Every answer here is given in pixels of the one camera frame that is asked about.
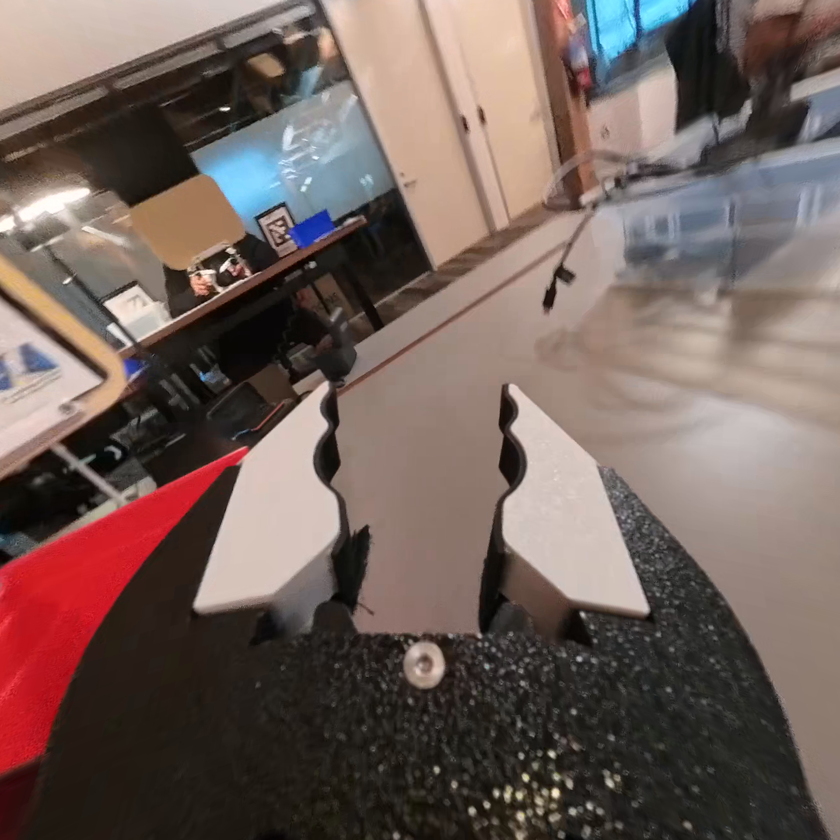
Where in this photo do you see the fiducial marker sign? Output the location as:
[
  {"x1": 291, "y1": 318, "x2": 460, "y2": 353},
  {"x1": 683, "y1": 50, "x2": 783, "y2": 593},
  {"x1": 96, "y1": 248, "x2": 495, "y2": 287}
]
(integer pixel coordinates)
[
  {"x1": 101, "y1": 281, "x2": 151, "y2": 329},
  {"x1": 255, "y1": 202, "x2": 296, "y2": 257}
]

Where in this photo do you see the beige door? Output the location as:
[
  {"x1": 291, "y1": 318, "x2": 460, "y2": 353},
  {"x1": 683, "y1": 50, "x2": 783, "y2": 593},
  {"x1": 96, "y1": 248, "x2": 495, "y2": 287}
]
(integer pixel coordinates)
[
  {"x1": 322, "y1": 0, "x2": 509, "y2": 266},
  {"x1": 420, "y1": 0, "x2": 562, "y2": 227}
]

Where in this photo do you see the wooden framed sign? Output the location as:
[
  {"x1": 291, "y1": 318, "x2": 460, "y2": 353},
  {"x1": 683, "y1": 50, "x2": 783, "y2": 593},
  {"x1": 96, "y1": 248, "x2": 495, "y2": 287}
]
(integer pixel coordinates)
[{"x1": 0, "y1": 252, "x2": 129, "y2": 480}]

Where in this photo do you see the wooden post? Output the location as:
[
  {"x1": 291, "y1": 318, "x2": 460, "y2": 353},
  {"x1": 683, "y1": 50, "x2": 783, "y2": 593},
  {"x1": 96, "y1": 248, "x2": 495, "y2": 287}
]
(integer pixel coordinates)
[{"x1": 532, "y1": 0, "x2": 595, "y2": 207}]

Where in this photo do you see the clear plastic bin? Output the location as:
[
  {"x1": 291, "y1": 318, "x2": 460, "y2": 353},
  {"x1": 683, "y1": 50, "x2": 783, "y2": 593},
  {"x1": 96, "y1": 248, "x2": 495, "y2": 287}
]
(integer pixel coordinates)
[{"x1": 587, "y1": 151, "x2": 840, "y2": 306}]

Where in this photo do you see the thin black cable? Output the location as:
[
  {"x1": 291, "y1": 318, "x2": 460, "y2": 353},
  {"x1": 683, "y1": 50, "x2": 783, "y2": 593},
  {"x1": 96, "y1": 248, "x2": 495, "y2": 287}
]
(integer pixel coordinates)
[{"x1": 541, "y1": 197, "x2": 599, "y2": 316}]

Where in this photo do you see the black wall monitor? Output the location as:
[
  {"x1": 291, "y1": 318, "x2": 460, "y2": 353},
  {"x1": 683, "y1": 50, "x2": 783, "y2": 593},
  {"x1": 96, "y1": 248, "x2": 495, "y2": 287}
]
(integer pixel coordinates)
[{"x1": 66, "y1": 105, "x2": 201, "y2": 207}]

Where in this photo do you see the red garment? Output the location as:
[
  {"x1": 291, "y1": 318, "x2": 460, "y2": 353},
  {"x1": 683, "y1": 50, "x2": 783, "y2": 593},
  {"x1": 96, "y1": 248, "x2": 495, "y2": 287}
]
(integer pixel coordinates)
[{"x1": 0, "y1": 446, "x2": 250, "y2": 840}]

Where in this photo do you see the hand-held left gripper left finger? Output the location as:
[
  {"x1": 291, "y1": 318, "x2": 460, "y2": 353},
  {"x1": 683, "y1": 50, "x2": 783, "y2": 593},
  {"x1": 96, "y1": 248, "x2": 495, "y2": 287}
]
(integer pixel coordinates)
[{"x1": 192, "y1": 382, "x2": 370, "y2": 636}]

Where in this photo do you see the paned window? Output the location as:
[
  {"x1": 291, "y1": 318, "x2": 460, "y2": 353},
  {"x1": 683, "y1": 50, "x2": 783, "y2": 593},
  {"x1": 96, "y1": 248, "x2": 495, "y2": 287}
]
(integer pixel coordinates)
[{"x1": 584, "y1": 0, "x2": 697, "y2": 67}]

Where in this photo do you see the dark hanging jacket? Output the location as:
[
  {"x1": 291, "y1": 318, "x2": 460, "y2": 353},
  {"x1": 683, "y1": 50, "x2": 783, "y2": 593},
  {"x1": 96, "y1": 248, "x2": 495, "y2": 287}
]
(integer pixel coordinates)
[{"x1": 663, "y1": 0, "x2": 752, "y2": 135}]

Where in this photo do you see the fire extinguisher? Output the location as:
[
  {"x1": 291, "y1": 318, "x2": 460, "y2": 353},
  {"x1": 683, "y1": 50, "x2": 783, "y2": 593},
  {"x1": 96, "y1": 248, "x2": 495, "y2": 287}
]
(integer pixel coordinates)
[{"x1": 561, "y1": 16, "x2": 595, "y2": 99}]

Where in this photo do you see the small blue bin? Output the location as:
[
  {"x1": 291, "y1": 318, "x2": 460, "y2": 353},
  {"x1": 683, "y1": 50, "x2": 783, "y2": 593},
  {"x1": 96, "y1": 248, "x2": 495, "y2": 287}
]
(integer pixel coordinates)
[{"x1": 289, "y1": 210, "x2": 337, "y2": 249}]

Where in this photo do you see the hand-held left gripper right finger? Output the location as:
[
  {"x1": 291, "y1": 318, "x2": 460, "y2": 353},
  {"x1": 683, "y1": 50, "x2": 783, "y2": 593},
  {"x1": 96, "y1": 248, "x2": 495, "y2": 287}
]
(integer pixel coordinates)
[{"x1": 478, "y1": 385, "x2": 652, "y2": 643}]

